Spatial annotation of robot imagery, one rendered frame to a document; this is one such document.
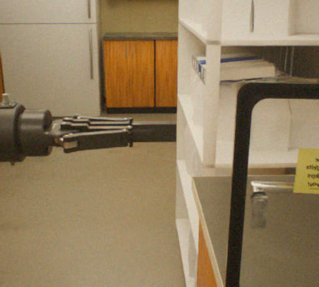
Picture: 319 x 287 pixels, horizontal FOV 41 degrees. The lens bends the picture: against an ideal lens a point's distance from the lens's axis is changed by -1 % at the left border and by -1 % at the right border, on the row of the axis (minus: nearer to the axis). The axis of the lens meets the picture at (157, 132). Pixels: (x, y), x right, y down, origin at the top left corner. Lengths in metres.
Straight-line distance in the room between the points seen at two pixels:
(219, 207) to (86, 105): 4.24
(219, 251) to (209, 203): 0.24
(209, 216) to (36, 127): 0.65
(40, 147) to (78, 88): 4.67
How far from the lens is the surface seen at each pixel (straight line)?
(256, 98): 0.66
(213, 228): 1.14
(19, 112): 0.70
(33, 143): 0.68
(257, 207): 0.70
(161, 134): 0.68
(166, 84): 5.42
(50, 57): 5.32
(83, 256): 2.72
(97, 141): 0.65
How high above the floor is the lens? 1.52
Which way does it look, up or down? 18 degrees down
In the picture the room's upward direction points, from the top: straight up
